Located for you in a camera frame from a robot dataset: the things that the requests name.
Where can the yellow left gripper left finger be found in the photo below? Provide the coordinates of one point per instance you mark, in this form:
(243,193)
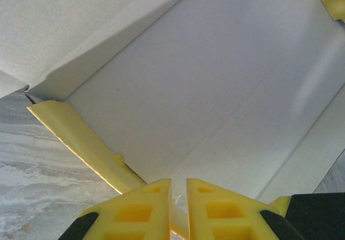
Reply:
(129,218)

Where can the white and yellow paper box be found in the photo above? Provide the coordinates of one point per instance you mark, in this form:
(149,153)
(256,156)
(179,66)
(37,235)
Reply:
(188,89)

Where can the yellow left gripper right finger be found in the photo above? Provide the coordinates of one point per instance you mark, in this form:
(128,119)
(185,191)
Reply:
(223,218)

